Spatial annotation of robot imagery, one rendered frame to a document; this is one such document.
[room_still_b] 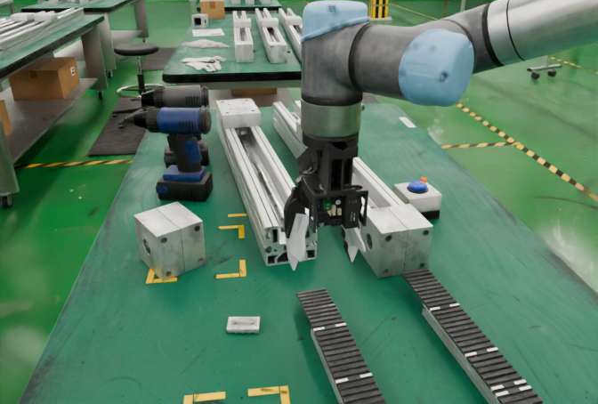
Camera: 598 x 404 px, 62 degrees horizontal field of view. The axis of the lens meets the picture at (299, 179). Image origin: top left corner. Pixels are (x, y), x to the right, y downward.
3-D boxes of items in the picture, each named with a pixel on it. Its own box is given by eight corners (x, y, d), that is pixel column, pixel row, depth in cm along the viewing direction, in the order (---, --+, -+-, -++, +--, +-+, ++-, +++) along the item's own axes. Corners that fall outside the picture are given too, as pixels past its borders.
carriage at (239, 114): (261, 134, 144) (261, 112, 141) (223, 138, 142) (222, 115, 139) (252, 118, 158) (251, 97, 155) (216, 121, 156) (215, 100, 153)
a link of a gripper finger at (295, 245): (282, 286, 66) (306, 226, 63) (273, 262, 72) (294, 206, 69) (303, 289, 67) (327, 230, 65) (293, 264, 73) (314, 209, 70)
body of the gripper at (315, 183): (311, 238, 62) (312, 148, 57) (294, 206, 70) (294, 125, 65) (367, 230, 64) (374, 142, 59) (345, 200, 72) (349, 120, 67)
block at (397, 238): (439, 268, 94) (445, 223, 90) (378, 278, 91) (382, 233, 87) (416, 243, 101) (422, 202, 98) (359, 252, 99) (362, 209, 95)
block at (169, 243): (217, 259, 96) (214, 216, 92) (163, 282, 90) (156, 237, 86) (192, 238, 103) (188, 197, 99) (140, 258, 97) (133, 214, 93)
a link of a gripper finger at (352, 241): (361, 279, 69) (343, 229, 65) (346, 256, 75) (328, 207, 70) (381, 270, 70) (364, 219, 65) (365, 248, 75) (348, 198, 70)
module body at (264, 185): (316, 258, 96) (317, 220, 93) (265, 266, 94) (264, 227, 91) (247, 129, 167) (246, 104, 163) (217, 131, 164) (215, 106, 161)
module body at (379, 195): (406, 245, 101) (410, 207, 97) (359, 252, 99) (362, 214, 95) (302, 124, 171) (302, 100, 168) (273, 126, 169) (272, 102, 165)
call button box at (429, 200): (439, 219, 111) (442, 193, 108) (399, 224, 108) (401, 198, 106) (422, 203, 118) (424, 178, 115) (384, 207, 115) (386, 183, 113)
